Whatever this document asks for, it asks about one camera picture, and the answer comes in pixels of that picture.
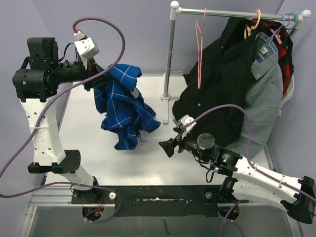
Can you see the pink wire hanger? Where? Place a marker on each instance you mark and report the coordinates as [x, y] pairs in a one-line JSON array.
[[199, 36]]

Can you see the black hanging shirt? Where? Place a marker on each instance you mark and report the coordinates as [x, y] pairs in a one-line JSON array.
[[225, 79]]

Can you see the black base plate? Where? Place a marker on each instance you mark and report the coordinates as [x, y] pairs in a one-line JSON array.
[[159, 201]]

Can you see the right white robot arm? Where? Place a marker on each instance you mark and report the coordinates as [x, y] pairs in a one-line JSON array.
[[248, 181]]

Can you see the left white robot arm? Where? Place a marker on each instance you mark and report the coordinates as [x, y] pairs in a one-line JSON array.
[[36, 83]]

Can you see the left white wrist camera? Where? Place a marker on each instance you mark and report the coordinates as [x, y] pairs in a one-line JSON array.
[[85, 46]]

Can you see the white hanging garment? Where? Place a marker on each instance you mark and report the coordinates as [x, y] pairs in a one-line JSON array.
[[287, 96]]

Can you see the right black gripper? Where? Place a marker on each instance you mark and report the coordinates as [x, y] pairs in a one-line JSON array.
[[169, 145]]

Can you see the red plaid hanging shirt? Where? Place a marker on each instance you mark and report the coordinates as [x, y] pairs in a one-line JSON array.
[[286, 64]]

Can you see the metal clothes rack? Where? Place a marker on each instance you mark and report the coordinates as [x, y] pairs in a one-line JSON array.
[[176, 9]]

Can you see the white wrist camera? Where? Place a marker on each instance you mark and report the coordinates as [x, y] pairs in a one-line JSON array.
[[85, 46], [184, 126]]

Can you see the teal hanger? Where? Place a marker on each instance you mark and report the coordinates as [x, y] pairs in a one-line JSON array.
[[295, 21]]

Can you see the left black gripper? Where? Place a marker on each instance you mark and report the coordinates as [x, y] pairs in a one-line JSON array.
[[92, 69]]

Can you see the blue plaid shirt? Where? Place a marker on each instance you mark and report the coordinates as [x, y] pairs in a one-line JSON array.
[[126, 112]]

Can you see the blue hanger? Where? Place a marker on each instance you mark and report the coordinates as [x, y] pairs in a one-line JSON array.
[[274, 35]]

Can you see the grey hanging shirt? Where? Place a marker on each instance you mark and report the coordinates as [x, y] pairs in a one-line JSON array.
[[264, 97]]

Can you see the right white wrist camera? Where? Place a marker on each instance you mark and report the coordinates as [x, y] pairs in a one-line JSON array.
[[184, 126]]

